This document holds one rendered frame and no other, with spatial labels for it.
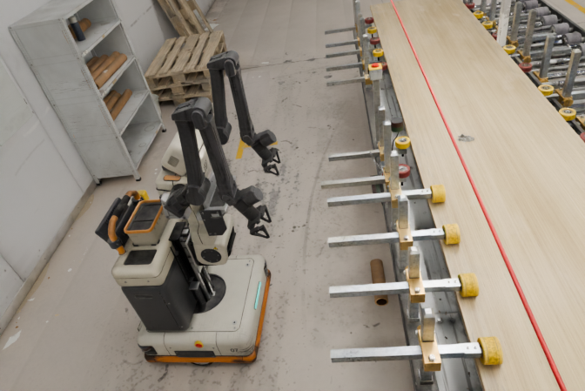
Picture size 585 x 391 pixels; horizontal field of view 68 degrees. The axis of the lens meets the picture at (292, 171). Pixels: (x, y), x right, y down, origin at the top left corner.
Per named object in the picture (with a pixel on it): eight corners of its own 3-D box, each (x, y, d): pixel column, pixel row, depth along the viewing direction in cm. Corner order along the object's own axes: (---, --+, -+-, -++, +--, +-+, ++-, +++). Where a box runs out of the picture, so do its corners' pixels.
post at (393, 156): (393, 232, 213) (390, 154, 185) (392, 227, 216) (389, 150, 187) (400, 232, 213) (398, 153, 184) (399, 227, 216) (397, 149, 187)
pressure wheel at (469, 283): (461, 278, 150) (456, 270, 158) (463, 300, 151) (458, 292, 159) (480, 277, 149) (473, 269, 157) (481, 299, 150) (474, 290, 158)
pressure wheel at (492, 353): (474, 337, 140) (480, 364, 137) (480, 336, 132) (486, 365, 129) (494, 336, 139) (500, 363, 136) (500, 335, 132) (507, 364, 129)
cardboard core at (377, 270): (374, 298, 256) (369, 259, 280) (375, 306, 261) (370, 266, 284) (387, 297, 255) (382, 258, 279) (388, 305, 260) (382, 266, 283)
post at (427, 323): (420, 393, 158) (423, 316, 129) (419, 383, 160) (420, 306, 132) (430, 393, 157) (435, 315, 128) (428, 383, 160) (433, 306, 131)
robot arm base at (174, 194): (171, 188, 184) (163, 207, 175) (182, 178, 180) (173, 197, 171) (189, 199, 187) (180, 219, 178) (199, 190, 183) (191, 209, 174)
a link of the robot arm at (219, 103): (208, 47, 187) (203, 57, 180) (239, 49, 187) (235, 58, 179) (217, 133, 215) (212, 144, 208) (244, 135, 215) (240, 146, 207)
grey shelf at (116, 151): (97, 185, 415) (6, 27, 322) (129, 134, 486) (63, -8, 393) (140, 181, 409) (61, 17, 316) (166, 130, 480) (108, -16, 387)
